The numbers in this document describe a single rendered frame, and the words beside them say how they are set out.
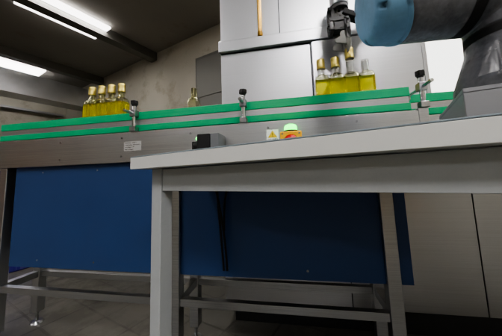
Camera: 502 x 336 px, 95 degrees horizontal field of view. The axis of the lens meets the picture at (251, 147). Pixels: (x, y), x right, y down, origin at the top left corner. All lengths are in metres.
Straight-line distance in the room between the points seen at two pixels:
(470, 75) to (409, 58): 0.85
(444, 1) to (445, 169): 0.23
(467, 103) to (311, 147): 0.20
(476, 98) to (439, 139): 0.06
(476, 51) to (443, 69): 0.86
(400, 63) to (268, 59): 0.60
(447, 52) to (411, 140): 1.03
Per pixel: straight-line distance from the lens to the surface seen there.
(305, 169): 0.44
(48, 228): 1.36
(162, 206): 0.69
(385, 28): 0.45
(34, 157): 1.39
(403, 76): 1.27
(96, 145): 1.15
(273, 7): 1.42
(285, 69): 1.24
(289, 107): 0.87
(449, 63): 1.37
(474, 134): 0.39
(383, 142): 0.38
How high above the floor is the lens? 0.69
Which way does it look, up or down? 7 degrees up
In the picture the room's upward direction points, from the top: 2 degrees counter-clockwise
